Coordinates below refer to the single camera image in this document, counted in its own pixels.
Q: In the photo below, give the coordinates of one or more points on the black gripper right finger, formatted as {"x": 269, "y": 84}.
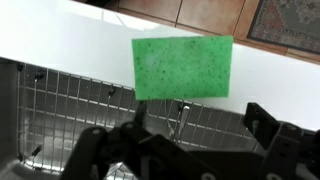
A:
{"x": 281, "y": 150}

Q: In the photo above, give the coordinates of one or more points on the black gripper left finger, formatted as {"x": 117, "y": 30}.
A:
{"x": 85, "y": 153}

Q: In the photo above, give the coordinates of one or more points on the green sponge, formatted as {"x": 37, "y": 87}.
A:
{"x": 183, "y": 66}

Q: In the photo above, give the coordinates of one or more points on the stainless steel sink basin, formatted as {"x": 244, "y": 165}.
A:
{"x": 8, "y": 116}

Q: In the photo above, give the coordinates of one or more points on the patterned grey rug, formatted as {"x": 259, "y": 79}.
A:
{"x": 290, "y": 23}

